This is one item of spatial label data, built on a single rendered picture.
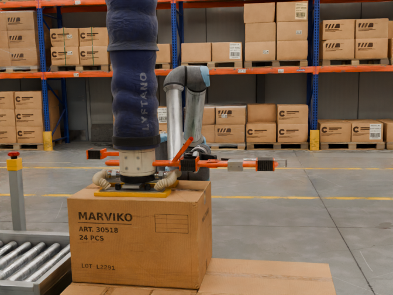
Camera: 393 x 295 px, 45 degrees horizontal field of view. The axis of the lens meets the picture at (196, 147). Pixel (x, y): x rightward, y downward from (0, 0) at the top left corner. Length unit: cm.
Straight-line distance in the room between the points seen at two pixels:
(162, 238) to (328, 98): 893
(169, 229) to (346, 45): 779
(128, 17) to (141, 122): 46
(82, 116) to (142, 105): 920
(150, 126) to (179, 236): 51
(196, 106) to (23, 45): 781
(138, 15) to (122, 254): 106
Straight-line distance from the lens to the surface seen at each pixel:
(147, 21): 214
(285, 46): 938
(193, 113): 283
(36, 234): 293
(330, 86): 1078
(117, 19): 214
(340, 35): 953
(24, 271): 256
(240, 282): 226
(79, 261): 229
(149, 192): 214
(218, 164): 216
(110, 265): 224
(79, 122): 1134
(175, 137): 253
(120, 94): 214
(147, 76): 214
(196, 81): 266
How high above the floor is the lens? 149
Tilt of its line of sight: 9 degrees down
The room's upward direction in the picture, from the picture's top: 1 degrees counter-clockwise
